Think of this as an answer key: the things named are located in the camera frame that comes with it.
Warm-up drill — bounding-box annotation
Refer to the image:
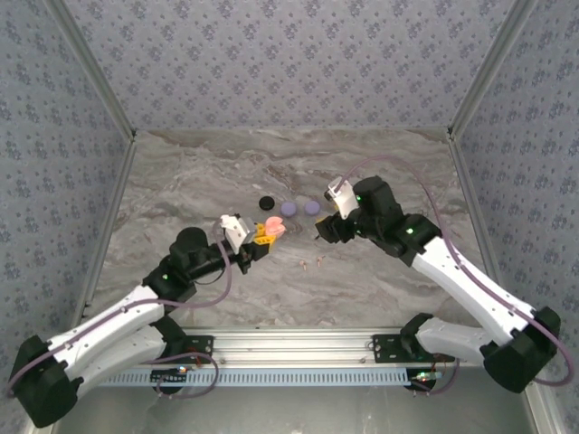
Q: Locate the black controller bracket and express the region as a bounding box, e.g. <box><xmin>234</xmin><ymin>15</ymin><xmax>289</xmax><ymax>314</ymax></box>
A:
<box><xmin>150</xmin><ymin>366</ymin><xmax>190</xmax><ymax>393</ymax></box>
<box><xmin>408</xmin><ymin>366</ymin><xmax>439</xmax><ymax>393</ymax></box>

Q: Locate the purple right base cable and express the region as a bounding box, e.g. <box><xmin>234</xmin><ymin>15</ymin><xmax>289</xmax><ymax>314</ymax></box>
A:
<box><xmin>424</xmin><ymin>359</ymin><xmax>461</xmax><ymax>395</ymax></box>

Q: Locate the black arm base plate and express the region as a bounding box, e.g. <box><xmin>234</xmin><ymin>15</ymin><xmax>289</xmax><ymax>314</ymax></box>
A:
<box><xmin>178</xmin><ymin>333</ymin><xmax>215</xmax><ymax>364</ymax></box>
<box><xmin>372</xmin><ymin>333</ymin><xmax>456</xmax><ymax>364</ymax></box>

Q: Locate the pink round earbud case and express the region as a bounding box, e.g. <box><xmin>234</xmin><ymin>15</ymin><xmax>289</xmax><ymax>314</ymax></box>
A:
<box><xmin>264</xmin><ymin>215</ymin><xmax>288</xmax><ymax>239</ymax></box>

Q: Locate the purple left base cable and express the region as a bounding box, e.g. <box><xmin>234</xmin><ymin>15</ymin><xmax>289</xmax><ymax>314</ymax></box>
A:
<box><xmin>156</xmin><ymin>351</ymin><xmax>221</xmax><ymax>400</ymax></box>

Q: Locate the aluminium side rail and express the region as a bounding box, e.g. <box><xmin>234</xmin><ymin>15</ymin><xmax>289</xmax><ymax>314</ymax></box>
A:
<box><xmin>446</xmin><ymin>135</ymin><xmax>562</xmax><ymax>434</ymax></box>
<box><xmin>24</xmin><ymin>135</ymin><xmax>139</xmax><ymax>434</ymax></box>

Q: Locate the white slotted cable duct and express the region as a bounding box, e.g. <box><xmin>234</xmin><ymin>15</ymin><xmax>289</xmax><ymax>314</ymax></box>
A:
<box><xmin>97</xmin><ymin>366</ymin><xmax>438</xmax><ymax>389</ymax></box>

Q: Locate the aluminium corner post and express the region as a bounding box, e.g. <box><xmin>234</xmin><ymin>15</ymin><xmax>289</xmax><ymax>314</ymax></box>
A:
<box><xmin>44</xmin><ymin>0</ymin><xmax>138</xmax><ymax>139</ymax></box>
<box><xmin>446</xmin><ymin>0</ymin><xmax>543</xmax><ymax>139</ymax></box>

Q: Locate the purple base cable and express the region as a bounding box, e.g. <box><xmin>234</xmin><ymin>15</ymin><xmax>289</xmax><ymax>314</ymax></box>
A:
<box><xmin>156</xmin><ymin>351</ymin><xmax>221</xmax><ymax>400</ymax></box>
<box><xmin>424</xmin><ymin>359</ymin><xmax>461</xmax><ymax>395</ymax></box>

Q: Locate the aluminium mounting rail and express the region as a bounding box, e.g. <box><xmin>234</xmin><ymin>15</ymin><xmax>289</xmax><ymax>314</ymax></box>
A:
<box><xmin>180</xmin><ymin>327</ymin><xmax>480</xmax><ymax>368</ymax></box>

